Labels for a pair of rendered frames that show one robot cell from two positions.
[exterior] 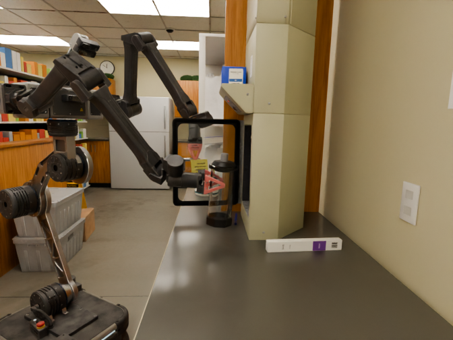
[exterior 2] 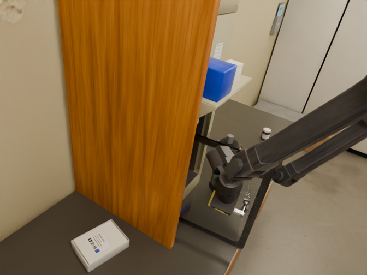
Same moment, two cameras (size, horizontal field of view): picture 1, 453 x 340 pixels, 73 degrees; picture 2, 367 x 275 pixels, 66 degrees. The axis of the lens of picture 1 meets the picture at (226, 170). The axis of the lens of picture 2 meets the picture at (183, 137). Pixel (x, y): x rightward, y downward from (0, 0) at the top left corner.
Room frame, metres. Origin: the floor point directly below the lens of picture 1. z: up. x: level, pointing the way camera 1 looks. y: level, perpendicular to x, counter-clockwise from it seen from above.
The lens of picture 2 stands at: (2.06, 0.32, 1.85)
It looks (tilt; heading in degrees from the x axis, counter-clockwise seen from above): 33 degrees down; 209
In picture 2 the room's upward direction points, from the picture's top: 9 degrees clockwise
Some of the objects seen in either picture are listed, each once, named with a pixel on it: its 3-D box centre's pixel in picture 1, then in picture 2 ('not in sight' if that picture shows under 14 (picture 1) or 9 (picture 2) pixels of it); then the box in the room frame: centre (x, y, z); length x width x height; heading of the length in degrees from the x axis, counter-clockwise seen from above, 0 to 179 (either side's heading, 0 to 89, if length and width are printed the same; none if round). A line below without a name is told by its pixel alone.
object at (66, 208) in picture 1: (51, 210); not in sight; (2.82, 1.68, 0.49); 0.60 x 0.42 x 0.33; 3
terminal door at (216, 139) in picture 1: (206, 162); (214, 193); (1.38, 0.09, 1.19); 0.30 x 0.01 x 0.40; 99
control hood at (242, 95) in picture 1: (234, 101); (218, 99); (1.25, -0.02, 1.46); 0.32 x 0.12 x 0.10; 3
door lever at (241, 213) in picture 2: not in sight; (232, 205); (1.40, 0.17, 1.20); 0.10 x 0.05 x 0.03; 99
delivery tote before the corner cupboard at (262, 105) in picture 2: not in sight; (274, 121); (-1.45, -0.30, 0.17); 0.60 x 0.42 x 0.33; 91
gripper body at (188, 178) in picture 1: (192, 180); not in sight; (1.10, 0.13, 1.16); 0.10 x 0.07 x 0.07; 5
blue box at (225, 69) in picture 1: (232, 79); (212, 78); (1.33, -0.02, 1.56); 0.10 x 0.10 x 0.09; 3
